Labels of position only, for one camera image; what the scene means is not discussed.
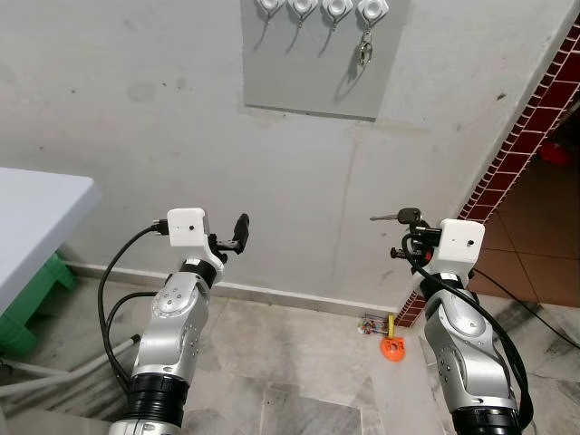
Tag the small yellow floor item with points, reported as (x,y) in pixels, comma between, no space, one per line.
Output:
(391,324)

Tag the green plastic stool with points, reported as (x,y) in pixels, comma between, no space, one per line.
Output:
(32,308)

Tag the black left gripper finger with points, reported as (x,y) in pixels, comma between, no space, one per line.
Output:
(241,232)
(208,223)

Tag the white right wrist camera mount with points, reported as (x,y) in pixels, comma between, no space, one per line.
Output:
(458,249)

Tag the white wall hook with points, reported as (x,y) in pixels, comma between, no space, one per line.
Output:
(268,5)
(301,6)
(336,7)
(372,11)

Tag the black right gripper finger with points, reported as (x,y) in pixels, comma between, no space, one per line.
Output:
(409,234)
(428,230)

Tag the grey hook board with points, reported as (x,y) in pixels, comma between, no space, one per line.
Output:
(299,86)

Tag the white table leg frame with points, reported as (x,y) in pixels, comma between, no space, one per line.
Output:
(63,376)

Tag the black head silver key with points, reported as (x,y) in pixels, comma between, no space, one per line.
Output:
(410,216)

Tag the white table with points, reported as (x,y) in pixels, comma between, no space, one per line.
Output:
(36,222)

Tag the small colourful floor item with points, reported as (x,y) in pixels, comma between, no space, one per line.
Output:
(370,324)

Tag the red background object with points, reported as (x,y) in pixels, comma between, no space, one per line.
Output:
(555,154)

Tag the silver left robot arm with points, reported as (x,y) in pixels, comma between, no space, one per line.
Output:
(172,335)

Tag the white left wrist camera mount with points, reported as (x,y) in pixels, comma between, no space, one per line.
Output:
(188,228)

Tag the orange round floor object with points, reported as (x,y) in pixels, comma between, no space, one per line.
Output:
(391,350)

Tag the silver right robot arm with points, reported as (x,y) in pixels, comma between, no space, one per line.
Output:
(471,353)

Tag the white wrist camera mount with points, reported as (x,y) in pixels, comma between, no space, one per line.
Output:
(458,249)
(188,228)

